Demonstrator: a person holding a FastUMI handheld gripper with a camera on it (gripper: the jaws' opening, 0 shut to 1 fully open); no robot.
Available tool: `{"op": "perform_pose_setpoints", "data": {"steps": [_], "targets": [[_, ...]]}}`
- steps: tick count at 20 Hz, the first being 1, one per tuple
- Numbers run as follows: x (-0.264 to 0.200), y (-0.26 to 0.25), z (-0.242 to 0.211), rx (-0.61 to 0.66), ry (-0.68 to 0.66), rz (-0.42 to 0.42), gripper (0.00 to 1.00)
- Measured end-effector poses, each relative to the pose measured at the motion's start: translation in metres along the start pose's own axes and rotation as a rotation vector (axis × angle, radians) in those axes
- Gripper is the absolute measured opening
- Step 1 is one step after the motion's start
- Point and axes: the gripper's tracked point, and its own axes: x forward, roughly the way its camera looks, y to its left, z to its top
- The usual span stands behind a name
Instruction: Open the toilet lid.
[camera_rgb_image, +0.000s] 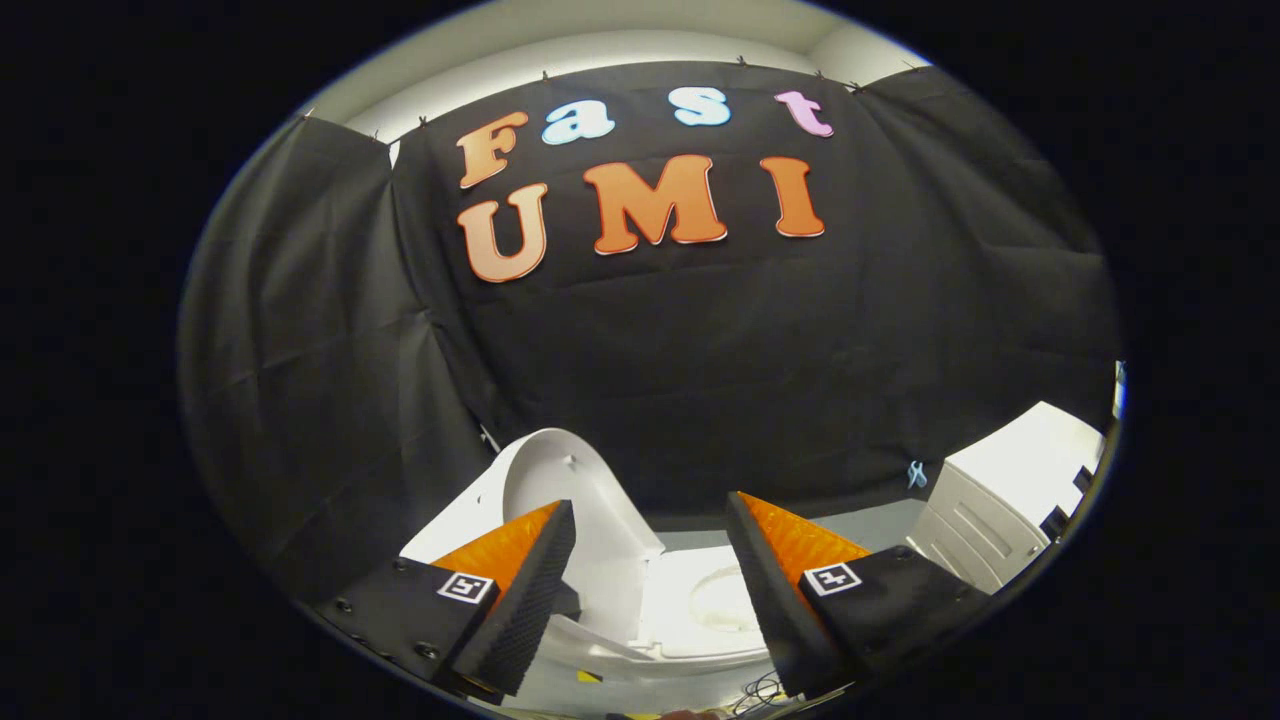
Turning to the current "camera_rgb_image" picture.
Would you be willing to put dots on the black backdrop cloth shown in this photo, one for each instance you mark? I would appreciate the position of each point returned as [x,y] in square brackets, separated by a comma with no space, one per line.
[750,350]

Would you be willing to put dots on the white toilet lid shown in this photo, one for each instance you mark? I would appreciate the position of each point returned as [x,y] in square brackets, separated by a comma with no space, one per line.
[610,540]

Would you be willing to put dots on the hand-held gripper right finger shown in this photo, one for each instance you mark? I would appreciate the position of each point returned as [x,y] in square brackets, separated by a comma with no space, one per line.
[775,600]

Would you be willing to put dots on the white drawer cabinet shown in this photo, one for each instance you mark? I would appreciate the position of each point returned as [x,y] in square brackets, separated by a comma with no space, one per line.
[1010,480]

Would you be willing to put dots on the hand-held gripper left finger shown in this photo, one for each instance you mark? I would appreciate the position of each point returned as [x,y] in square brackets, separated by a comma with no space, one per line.
[525,600]

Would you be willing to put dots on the light blue clip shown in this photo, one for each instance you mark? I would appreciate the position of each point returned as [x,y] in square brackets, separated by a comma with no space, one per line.
[916,474]

